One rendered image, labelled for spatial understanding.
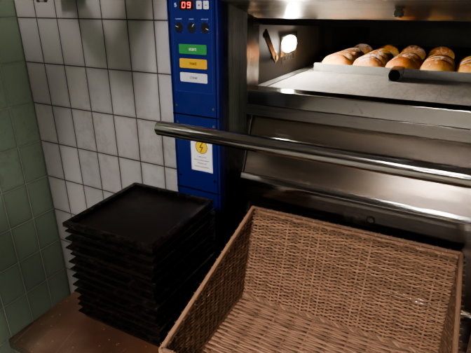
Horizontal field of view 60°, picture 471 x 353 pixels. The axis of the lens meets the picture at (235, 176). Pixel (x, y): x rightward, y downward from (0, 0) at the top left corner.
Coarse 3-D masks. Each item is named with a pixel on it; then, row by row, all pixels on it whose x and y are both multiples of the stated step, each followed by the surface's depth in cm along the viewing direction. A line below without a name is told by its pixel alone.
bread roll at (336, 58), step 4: (328, 56) 139; (332, 56) 138; (336, 56) 138; (340, 56) 137; (344, 56) 137; (324, 60) 140; (328, 60) 139; (332, 60) 138; (336, 60) 137; (340, 60) 137; (344, 60) 137; (348, 60) 137; (348, 64) 137
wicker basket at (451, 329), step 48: (240, 240) 113; (288, 240) 114; (336, 240) 109; (384, 240) 103; (240, 288) 120; (288, 288) 116; (336, 288) 110; (384, 288) 105; (432, 288) 99; (192, 336) 97; (240, 336) 107; (288, 336) 107; (336, 336) 107; (384, 336) 106; (432, 336) 100
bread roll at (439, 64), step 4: (428, 60) 127; (432, 60) 125; (436, 60) 124; (440, 60) 124; (444, 60) 124; (424, 64) 126; (428, 64) 125; (432, 64) 124; (436, 64) 124; (440, 64) 123; (444, 64) 123; (448, 64) 123; (420, 68) 128; (424, 68) 126; (428, 68) 125; (432, 68) 124; (436, 68) 124; (440, 68) 123; (444, 68) 123; (448, 68) 123; (452, 68) 123
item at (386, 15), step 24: (240, 0) 88; (264, 0) 86; (288, 0) 83; (312, 0) 81; (336, 0) 79; (360, 0) 77; (384, 0) 76; (408, 0) 74; (432, 0) 72; (456, 0) 71
